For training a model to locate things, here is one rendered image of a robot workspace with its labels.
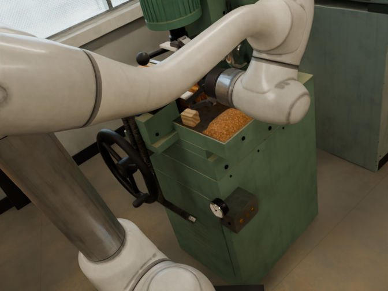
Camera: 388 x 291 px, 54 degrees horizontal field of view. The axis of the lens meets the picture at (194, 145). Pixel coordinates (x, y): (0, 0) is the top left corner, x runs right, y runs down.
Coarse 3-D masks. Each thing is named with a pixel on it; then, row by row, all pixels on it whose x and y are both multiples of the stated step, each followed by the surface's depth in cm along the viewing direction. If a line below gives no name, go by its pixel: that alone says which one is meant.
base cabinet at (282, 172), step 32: (288, 128) 142; (160, 160) 146; (256, 160) 134; (288, 160) 151; (192, 192) 140; (224, 192) 127; (256, 192) 141; (288, 192) 160; (192, 224) 160; (256, 224) 149; (288, 224) 170; (192, 256) 187; (224, 256) 155; (256, 256) 158
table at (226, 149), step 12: (180, 108) 126; (204, 108) 123; (216, 108) 121; (228, 108) 120; (180, 120) 120; (204, 120) 117; (252, 120) 112; (180, 132) 120; (192, 132) 115; (240, 132) 109; (252, 132) 113; (144, 144) 122; (156, 144) 118; (168, 144) 120; (204, 144) 114; (216, 144) 109; (228, 144) 107; (240, 144) 111; (228, 156) 109
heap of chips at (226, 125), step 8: (224, 112) 112; (232, 112) 111; (240, 112) 111; (216, 120) 110; (224, 120) 109; (232, 120) 109; (240, 120) 110; (248, 120) 112; (208, 128) 111; (216, 128) 109; (224, 128) 108; (232, 128) 108; (240, 128) 110; (216, 136) 109; (224, 136) 107
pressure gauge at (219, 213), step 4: (212, 200) 120; (216, 200) 119; (220, 200) 118; (212, 204) 119; (216, 204) 117; (220, 204) 117; (224, 204) 118; (212, 208) 121; (216, 208) 119; (220, 208) 117; (224, 208) 117; (228, 208) 118; (212, 212) 122; (216, 212) 121; (220, 212) 118; (224, 212) 118; (220, 216) 120; (224, 216) 119
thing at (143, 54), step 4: (200, 32) 107; (192, 36) 105; (164, 48) 99; (140, 52) 96; (144, 52) 96; (152, 52) 98; (156, 52) 98; (160, 52) 99; (164, 52) 100; (136, 56) 96; (140, 56) 95; (144, 56) 95; (148, 56) 96; (152, 56) 97; (136, 60) 96; (140, 60) 95; (144, 60) 95; (148, 60) 96; (140, 64) 96; (144, 64) 96
